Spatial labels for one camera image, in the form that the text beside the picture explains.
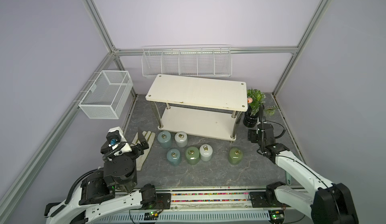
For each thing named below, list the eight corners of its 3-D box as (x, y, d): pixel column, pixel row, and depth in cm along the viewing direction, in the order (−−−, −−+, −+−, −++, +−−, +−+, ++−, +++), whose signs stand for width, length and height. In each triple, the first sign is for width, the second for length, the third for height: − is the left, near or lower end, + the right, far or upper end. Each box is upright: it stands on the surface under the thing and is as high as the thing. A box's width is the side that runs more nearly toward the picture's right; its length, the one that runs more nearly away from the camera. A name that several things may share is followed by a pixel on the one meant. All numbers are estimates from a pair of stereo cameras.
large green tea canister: (184, 160, 89) (183, 154, 81) (190, 150, 93) (189, 143, 85) (195, 166, 87) (194, 160, 79) (201, 156, 91) (201, 149, 83)
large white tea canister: (199, 161, 89) (199, 155, 82) (199, 150, 93) (199, 143, 86) (212, 161, 89) (213, 155, 82) (211, 150, 93) (212, 143, 86)
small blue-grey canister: (159, 147, 94) (156, 141, 87) (161, 136, 99) (158, 128, 92) (171, 147, 94) (169, 141, 87) (173, 136, 99) (171, 128, 92)
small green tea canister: (232, 166, 87) (235, 161, 79) (226, 155, 91) (228, 149, 84) (241, 162, 88) (245, 156, 81) (235, 151, 92) (238, 145, 85)
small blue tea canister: (168, 165, 87) (165, 160, 80) (170, 154, 91) (167, 148, 84) (180, 165, 87) (178, 160, 80) (181, 154, 91) (179, 148, 84)
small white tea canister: (175, 147, 94) (174, 141, 88) (176, 137, 99) (175, 131, 92) (186, 147, 94) (186, 141, 88) (187, 137, 99) (186, 131, 92)
